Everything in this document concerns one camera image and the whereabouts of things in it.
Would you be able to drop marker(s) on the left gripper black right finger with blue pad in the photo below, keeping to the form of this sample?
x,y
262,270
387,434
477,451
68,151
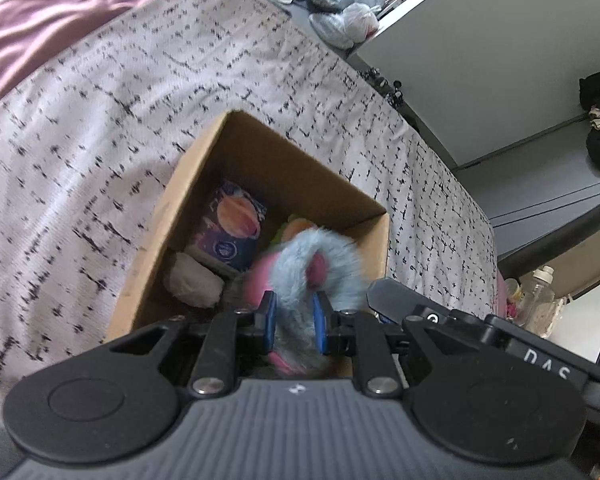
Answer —
x,y
357,335

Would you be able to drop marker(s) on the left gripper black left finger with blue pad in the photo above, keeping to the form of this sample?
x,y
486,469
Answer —
x,y
230,335

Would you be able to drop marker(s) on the black and white furry toy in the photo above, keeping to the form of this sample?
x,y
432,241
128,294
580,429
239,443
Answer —
x,y
192,283

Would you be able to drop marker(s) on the grey plush mouse toy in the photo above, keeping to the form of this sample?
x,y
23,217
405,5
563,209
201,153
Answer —
x,y
315,260

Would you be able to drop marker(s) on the blue Vinda tissue pack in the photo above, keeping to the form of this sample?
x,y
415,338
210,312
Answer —
x,y
226,236

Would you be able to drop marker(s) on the orange burger plush toy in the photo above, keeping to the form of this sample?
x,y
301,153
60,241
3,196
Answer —
x,y
291,228

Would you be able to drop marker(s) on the clear bottle white cap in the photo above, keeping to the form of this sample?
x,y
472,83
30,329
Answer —
x,y
536,307

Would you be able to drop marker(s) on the brown cardboard box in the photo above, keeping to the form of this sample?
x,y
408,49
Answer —
x,y
151,334

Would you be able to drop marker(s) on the white black patterned bed sheet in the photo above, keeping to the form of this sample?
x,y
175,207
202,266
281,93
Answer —
x,y
89,142

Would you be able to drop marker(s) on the clear plastic bag on floor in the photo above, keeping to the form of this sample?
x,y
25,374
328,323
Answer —
x,y
331,29

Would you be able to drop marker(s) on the white plastic bag red print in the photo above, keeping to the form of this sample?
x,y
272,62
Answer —
x,y
359,22

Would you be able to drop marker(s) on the brown board black frame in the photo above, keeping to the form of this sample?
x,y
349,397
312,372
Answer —
x,y
573,251

